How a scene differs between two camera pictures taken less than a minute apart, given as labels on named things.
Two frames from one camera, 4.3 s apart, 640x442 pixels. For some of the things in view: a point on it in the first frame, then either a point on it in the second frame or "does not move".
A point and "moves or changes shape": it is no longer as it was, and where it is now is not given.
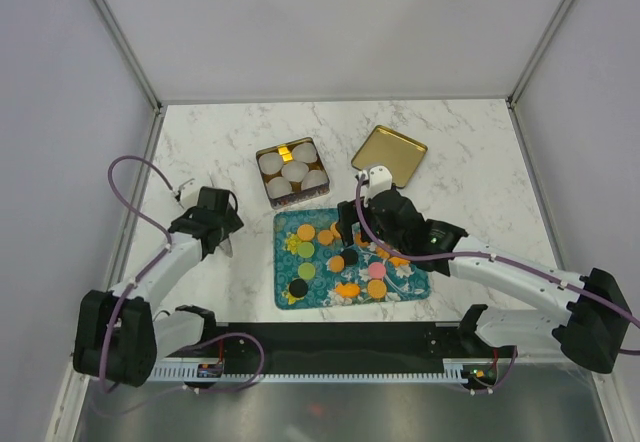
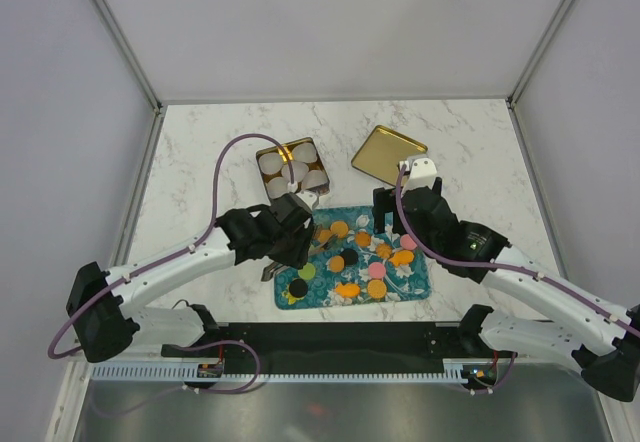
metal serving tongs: [223, 220] moves or changes shape
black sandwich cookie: [298, 288] does not move
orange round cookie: [325, 237] does not move
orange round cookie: [335, 263] does not move
